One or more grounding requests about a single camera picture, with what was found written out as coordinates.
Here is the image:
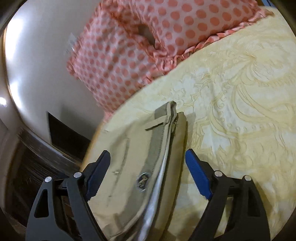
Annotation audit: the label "right pink polka-dot pillow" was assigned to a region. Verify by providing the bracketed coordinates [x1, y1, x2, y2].
[101, 0, 273, 70]

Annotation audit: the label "left pink polka-dot pillow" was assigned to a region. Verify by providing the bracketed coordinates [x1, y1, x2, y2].
[67, 1, 164, 120]

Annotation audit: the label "khaki beige pants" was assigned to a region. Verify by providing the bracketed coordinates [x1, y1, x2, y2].
[82, 101, 187, 240]

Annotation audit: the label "dark bedside furniture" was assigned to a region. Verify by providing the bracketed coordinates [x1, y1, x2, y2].
[1, 112, 90, 235]

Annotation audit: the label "yellow patterned bed sheet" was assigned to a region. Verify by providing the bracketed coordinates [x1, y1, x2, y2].
[83, 7, 295, 240]

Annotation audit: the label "white wall outlet plate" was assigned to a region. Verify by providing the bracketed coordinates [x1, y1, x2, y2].
[65, 33, 77, 54]

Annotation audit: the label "pink polka-dot pillow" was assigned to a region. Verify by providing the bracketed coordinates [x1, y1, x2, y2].
[101, 0, 273, 70]
[67, 1, 164, 120]

